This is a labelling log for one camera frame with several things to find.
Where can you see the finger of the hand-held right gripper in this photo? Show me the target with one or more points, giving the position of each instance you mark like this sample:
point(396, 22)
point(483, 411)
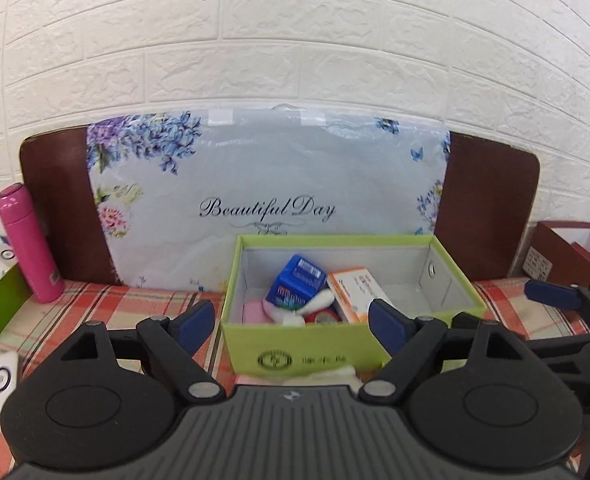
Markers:
point(550, 294)
point(560, 347)

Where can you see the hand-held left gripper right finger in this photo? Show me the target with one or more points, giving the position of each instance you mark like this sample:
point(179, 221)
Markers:
point(387, 324)

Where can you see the light green storage box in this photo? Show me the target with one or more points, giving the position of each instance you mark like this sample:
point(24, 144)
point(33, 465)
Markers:
point(300, 350)

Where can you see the small white device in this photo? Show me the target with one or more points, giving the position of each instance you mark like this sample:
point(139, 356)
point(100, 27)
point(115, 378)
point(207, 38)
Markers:
point(2, 380)

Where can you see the red tape roll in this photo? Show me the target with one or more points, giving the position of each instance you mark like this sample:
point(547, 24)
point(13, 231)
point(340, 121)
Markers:
point(325, 317)

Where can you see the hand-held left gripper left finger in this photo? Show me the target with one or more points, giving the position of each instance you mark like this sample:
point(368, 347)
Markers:
point(196, 324)

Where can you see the floral printed plastic bag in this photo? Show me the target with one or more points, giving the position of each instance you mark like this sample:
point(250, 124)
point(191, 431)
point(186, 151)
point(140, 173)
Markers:
point(275, 160)

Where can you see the pink soft pad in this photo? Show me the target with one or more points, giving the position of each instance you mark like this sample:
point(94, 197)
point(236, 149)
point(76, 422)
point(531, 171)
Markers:
point(255, 312)

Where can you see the orange and white medicine box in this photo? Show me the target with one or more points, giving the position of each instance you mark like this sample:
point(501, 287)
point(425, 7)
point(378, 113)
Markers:
point(355, 290)

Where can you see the blue packet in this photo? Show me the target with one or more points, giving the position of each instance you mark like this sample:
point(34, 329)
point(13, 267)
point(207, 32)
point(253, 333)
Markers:
point(295, 280)

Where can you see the brown cardboard box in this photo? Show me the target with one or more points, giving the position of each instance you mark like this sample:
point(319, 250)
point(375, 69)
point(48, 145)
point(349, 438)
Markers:
point(557, 257)

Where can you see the brown wooden board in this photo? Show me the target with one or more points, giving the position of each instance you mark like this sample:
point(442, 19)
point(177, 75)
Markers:
point(485, 200)

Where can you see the pink thermos bottle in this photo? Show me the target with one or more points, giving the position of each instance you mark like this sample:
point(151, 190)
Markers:
point(27, 245)

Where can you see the white bundled item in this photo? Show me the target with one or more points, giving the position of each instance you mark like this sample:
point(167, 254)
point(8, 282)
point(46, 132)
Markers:
point(317, 302)

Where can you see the white tissue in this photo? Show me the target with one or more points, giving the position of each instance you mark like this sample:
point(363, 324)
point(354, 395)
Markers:
point(340, 375)

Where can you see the green open cardboard box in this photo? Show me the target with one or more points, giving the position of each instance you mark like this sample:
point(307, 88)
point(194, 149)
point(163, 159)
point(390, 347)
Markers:
point(0, 305)

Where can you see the red plaid tablecloth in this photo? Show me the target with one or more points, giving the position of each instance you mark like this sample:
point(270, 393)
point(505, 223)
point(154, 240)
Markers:
point(125, 305)

